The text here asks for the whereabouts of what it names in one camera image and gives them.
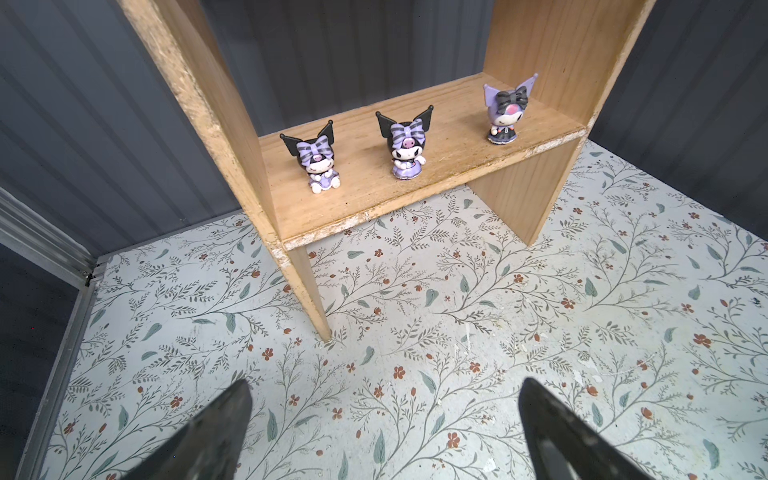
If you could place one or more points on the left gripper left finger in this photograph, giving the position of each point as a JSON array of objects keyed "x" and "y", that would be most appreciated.
[{"x": 208, "y": 446}]

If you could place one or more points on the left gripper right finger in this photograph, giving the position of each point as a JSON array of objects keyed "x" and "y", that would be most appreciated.
[{"x": 562, "y": 446}]

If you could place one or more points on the black purple toy figure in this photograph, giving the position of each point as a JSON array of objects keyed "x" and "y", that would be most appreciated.
[
  {"x": 316, "y": 157},
  {"x": 406, "y": 142}
]

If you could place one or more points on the light purple toy figure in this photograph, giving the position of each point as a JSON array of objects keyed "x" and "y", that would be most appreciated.
[{"x": 505, "y": 108}]

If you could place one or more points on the wooden two-tier shelf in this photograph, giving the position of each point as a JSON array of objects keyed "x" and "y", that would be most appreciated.
[{"x": 578, "y": 48}]

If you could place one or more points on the floral patterned table mat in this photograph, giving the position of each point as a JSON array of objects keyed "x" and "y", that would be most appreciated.
[{"x": 640, "y": 309}]

